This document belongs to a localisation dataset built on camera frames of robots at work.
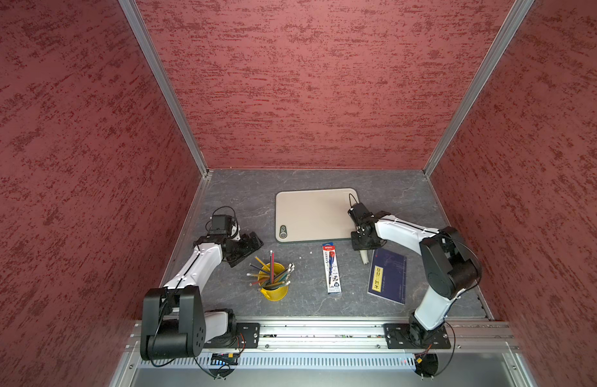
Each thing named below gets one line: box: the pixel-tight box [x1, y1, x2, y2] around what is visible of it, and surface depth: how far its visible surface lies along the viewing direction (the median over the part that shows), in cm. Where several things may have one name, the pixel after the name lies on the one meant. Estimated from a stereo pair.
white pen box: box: [322, 241, 343, 295], surface depth 89 cm
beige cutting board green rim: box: [274, 187, 360, 243], surface depth 108 cm
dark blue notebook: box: [367, 248, 408, 306], surface depth 87 cm
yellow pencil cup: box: [257, 262, 289, 302], surface depth 79 cm
